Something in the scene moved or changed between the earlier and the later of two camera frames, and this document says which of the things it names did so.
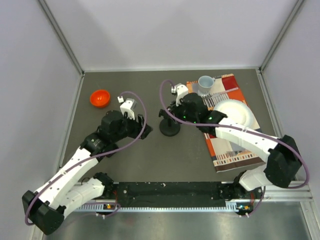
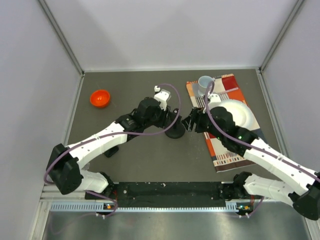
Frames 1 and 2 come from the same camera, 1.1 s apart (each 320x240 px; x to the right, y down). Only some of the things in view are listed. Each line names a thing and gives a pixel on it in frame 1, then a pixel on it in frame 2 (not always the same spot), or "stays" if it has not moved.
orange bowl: [100, 98] stays
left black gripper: [137, 126] to [164, 117]
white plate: [237, 112] stays
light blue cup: [205, 83] stays
